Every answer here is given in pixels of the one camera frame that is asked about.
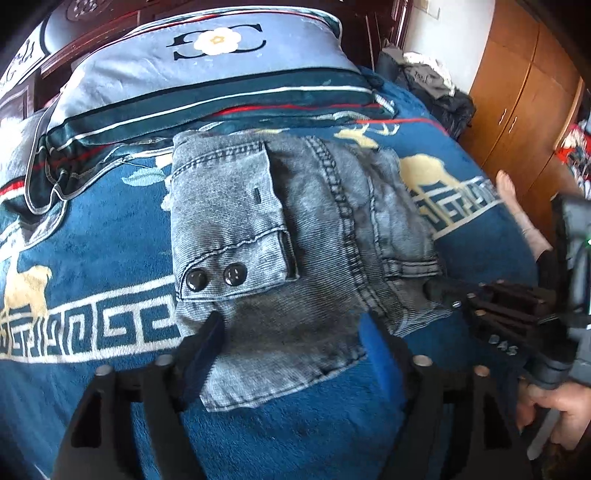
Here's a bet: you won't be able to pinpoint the person's bare foot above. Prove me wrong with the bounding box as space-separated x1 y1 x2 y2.
495 170 555 259

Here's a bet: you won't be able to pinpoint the dark jacket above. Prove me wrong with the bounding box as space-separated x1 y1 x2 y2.
379 46 477 140

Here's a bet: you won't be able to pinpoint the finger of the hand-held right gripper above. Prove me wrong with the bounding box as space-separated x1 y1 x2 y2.
464 305 539 360
422 277 557 320

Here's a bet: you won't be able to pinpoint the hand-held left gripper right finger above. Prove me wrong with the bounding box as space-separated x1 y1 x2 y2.
358 311 541 480

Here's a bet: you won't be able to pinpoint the blue deer printed blanket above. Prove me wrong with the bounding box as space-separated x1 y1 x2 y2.
0 69 541 480

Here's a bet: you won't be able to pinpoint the white grey garment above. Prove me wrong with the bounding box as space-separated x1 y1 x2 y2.
404 51 458 90

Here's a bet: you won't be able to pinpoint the person's right hand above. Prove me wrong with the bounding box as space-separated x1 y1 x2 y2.
516 384 591 452

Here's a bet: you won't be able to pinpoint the dark carved wooden headboard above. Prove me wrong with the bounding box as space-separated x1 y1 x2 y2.
0 0 407 121

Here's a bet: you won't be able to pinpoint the grey denim pants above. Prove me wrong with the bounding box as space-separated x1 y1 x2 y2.
168 129 455 411

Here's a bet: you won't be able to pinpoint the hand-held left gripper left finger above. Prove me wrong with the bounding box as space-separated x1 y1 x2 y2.
51 310 227 480

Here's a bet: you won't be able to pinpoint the red patterned cloth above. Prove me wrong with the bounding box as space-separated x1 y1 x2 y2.
551 117 591 199

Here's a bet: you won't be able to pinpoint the brown wooden wardrobe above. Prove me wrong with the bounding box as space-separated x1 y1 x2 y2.
459 0 587 204

